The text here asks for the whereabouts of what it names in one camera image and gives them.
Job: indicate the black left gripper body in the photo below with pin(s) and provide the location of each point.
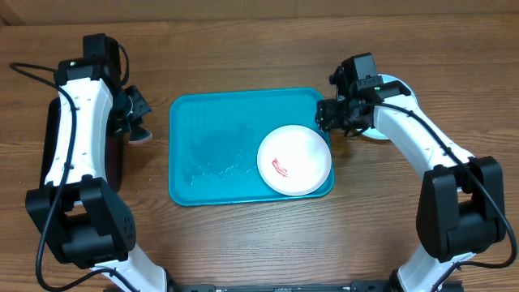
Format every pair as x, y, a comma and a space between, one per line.
126, 110

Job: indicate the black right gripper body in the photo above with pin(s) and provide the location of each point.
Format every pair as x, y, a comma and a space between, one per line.
341, 116

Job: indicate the light blue plate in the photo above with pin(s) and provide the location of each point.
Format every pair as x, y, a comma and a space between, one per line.
374, 134

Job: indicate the white plate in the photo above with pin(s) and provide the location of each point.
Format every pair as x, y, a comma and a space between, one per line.
294, 160

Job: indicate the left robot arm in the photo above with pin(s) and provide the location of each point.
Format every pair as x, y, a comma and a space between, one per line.
76, 208

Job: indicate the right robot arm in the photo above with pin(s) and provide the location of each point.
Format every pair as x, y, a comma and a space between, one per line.
460, 219

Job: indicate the dark maroon tray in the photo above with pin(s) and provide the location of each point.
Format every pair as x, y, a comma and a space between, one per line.
113, 149

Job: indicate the blue plastic tray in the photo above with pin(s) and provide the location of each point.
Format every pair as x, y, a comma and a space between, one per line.
214, 140

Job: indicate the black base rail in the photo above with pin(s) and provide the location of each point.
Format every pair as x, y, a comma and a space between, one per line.
284, 288

